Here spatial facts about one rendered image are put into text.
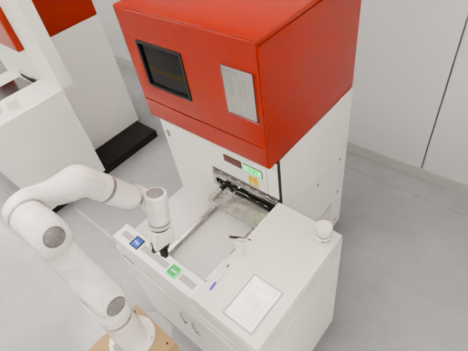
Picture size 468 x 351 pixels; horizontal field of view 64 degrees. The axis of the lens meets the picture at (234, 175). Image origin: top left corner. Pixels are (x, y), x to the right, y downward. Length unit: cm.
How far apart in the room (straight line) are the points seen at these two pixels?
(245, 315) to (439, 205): 209
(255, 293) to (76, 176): 85
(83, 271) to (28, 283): 211
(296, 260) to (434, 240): 156
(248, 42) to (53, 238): 84
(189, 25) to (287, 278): 107
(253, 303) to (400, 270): 148
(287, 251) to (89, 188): 91
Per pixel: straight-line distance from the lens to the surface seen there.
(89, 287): 130
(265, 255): 168
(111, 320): 149
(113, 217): 339
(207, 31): 143
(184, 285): 167
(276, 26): 137
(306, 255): 167
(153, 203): 135
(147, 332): 169
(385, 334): 261
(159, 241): 149
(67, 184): 112
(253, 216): 191
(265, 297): 158
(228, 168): 196
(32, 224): 108
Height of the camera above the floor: 238
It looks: 45 degrees down
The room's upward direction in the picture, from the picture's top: 11 degrees counter-clockwise
